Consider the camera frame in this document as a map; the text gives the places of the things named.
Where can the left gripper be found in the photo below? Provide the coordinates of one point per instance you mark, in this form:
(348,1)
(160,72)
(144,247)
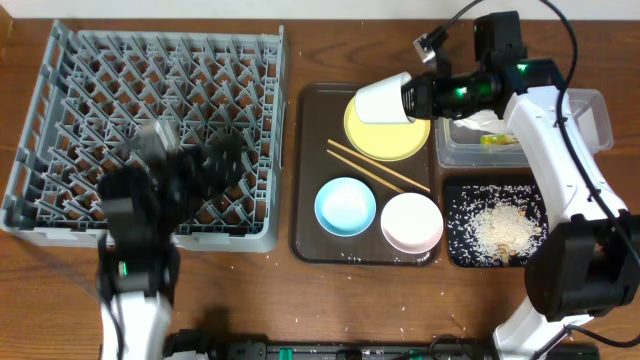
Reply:
(198,167)

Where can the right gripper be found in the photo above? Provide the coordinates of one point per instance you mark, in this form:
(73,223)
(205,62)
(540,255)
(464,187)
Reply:
(424,90)

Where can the white cup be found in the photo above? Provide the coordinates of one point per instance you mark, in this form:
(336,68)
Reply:
(381,102)

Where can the white napkin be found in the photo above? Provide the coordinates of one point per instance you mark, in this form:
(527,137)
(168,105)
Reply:
(485,121)

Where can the green snack wrapper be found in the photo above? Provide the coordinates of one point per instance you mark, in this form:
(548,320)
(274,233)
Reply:
(498,139)

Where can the pink white bowl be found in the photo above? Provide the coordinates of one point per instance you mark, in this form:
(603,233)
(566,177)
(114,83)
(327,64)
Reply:
(412,223)

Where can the light blue bowl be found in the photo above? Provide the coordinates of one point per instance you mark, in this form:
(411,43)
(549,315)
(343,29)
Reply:
(345,207)

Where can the rice and food scraps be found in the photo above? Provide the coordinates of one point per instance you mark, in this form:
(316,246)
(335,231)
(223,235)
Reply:
(502,230)

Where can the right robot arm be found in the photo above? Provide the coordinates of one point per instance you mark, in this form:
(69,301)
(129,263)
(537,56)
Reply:
(589,263)

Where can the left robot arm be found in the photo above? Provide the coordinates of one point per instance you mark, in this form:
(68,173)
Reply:
(138,264)

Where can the grey dishwasher rack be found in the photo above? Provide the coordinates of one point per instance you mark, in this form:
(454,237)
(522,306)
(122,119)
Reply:
(97,89)

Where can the black waste tray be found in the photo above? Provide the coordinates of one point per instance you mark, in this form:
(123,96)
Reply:
(455,225)

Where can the clear plastic bin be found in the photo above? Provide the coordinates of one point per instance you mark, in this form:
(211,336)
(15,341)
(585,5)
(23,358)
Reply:
(461,147)

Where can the yellow plate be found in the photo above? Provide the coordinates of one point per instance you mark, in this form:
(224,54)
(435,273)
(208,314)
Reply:
(385,142)

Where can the upper wooden chopstick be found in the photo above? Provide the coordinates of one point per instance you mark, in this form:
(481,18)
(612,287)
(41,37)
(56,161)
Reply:
(377,165)

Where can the wooden chopstick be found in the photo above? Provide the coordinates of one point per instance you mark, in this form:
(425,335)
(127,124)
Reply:
(365,172)
(377,165)

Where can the lower wooden chopstick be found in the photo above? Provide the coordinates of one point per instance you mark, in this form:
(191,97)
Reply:
(365,172)

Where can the dark brown serving tray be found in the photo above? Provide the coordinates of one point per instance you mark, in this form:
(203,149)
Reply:
(320,119)

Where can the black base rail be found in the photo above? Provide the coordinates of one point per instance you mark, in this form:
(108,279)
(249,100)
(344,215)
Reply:
(447,350)

